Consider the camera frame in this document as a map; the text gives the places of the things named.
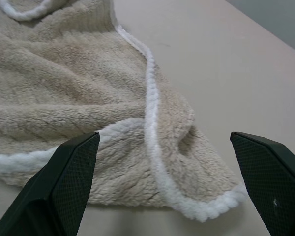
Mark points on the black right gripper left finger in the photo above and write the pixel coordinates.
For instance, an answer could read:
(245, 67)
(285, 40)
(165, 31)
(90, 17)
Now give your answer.
(51, 191)

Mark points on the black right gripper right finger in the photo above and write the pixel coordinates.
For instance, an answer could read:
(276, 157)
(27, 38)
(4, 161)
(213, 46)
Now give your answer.
(273, 177)

